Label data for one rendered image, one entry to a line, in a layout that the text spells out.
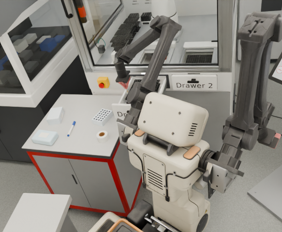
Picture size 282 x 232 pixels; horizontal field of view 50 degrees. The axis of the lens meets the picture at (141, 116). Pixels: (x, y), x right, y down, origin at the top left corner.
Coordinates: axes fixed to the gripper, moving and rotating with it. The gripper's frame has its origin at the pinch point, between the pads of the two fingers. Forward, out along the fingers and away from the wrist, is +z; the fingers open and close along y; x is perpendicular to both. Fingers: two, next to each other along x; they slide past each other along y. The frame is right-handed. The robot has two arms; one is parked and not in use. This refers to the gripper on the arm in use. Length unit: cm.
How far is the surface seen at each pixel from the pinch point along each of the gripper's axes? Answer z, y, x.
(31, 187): 94, -27, 106
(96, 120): 16.8, -13.8, 20.4
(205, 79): 10, 21, -45
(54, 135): 15, -31, 43
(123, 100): 10.2, -1.1, 4.4
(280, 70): -1, 16, -88
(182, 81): 11.3, 20.3, -30.3
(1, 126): 44, -2, 126
